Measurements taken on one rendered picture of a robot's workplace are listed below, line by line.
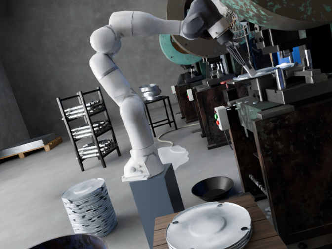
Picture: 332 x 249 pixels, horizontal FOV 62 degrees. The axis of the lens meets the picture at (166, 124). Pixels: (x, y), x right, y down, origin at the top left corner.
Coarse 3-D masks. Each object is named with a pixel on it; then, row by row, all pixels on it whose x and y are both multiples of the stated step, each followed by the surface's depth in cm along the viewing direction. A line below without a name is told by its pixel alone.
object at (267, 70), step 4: (284, 64) 141; (288, 64) 139; (292, 64) 134; (264, 68) 149; (268, 68) 148; (272, 68) 135; (284, 68) 123; (260, 72) 132; (264, 72) 131; (268, 72) 123; (240, 76) 148; (244, 76) 141; (248, 76) 136; (252, 76) 126; (256, 76) 125
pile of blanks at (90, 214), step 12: (96, 192) 177; (72, 204) 173; (84, 204) 173; (96, 204) 177; (108, 204) 185; (72, 216) 177; (84, 216) 176; (96, 216) 177; (108, 216) 183; (84, 228) 178; (96, 228) 177; (108, 228) 182
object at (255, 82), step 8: (232, 80) 140; (240, 80) 130; (248, 80) 130; (256, 80) 133; (264, 80) 132; (272, 80) 132; (256, 88) 136; (264, 88) 133; (256, 96) 139; (264, 96) 134
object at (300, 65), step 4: (300, 64) 129; (288, 68) 129; (292, 68) 129; (296, 68) 129; (300, 68) 129; (284, 72) 131; (288, 72) 130; (292, 72) 130; (284, 76) 132; (288, 76) 130
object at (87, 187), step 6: (90, 180) 200; (96, 180) 196; (102, 180) 192; (72, 186) 196; (78, 186) 194; (84, 186) 188; (90, 186) 185; (96, 186) 184; (66, 192) 188; (72, 192) 185; (78, 192) 181; (84, 192) 179; (90, 192) 174; (66, 198) 177; (72, 198) 173
